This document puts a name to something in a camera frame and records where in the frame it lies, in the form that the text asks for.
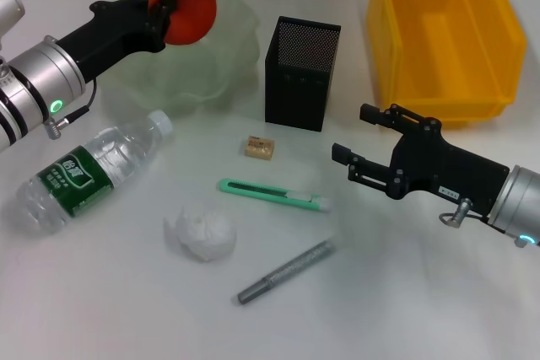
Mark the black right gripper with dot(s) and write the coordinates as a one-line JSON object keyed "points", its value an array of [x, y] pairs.
{"points": [[447, 170]]}

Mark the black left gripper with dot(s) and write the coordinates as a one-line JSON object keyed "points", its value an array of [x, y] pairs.
{"points": [[109, 35]]}

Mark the clear green-label water bottle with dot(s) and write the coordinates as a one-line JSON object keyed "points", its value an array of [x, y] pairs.
{"points": [[84, 170]]}

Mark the white paper ball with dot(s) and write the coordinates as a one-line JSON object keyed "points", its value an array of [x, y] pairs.
{"points": [[206, 233]]}

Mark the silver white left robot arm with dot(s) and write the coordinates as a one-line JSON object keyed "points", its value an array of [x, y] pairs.
{"points": [[38, 77]]}

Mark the pale green glass fruit plate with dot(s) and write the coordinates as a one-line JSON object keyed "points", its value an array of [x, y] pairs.
{"points": [[202, 65]]}

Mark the black mesh pen holder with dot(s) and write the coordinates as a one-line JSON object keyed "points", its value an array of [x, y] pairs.
{"points": [[301, 82]]}

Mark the green utility knife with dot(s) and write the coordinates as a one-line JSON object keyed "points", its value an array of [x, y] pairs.
{"points": [[270, 195]]}

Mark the grey marker pen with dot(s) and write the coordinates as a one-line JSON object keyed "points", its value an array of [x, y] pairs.
{"points": [[287, 271]]}

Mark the yellow plastic bin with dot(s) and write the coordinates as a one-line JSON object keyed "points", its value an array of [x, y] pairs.
{"points": [[447, 39]]}

